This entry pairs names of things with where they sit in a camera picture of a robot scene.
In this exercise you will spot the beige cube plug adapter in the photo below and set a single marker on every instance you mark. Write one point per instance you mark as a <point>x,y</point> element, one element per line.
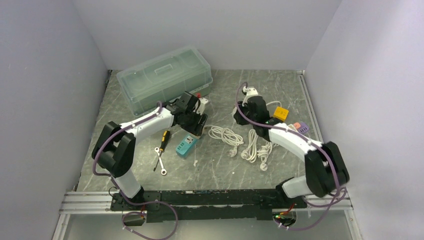
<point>197,134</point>

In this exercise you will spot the clear plastic storage box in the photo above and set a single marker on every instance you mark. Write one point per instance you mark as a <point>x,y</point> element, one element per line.
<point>165,78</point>

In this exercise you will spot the teal power strip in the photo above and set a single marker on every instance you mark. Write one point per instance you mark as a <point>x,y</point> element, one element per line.
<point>186,145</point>

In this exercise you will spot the silver combination wrench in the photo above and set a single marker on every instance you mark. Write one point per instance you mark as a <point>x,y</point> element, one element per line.
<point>159,162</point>

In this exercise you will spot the aluminium frame rail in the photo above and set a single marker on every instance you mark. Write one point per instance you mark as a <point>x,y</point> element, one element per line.
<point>207,184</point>

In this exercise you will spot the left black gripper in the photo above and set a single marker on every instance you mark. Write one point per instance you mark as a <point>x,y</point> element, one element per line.
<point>200,123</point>

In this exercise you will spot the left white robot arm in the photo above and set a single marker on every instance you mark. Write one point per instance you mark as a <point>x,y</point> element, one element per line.
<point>115,148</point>

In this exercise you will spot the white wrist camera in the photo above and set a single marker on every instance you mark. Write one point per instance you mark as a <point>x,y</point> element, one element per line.
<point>248,92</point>
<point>201,104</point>

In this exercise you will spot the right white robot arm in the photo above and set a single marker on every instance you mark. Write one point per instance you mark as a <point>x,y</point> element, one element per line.
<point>325,170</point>

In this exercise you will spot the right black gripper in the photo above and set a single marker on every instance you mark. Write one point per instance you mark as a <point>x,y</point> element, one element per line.
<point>239,116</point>

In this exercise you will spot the purple power strip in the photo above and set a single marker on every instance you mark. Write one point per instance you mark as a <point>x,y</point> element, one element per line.
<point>301,127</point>

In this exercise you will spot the yellow black screwdriver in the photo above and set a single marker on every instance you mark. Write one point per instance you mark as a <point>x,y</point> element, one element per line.
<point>165,140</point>

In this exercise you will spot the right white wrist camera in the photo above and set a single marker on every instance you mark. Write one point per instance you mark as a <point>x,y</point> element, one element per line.
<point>248,92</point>

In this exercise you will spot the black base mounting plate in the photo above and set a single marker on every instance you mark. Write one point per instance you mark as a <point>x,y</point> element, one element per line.
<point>259,204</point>

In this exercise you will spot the yellow cube socket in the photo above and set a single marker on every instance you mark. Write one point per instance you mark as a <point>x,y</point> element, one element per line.
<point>281,113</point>

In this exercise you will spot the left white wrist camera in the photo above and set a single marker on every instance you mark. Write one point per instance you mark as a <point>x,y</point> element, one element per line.
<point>201,104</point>

